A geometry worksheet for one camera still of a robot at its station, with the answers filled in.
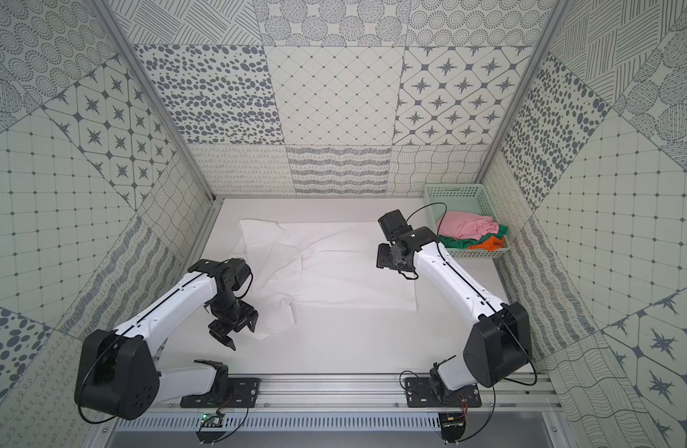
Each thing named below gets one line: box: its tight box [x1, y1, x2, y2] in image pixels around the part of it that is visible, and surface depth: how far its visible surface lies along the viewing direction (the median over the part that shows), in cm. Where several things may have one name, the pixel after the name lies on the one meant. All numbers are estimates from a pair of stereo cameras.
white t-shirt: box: [232, 218, 418, 341], surface depth 100 cm
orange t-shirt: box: [467, 235, 505, 252], surface depth 95 cm
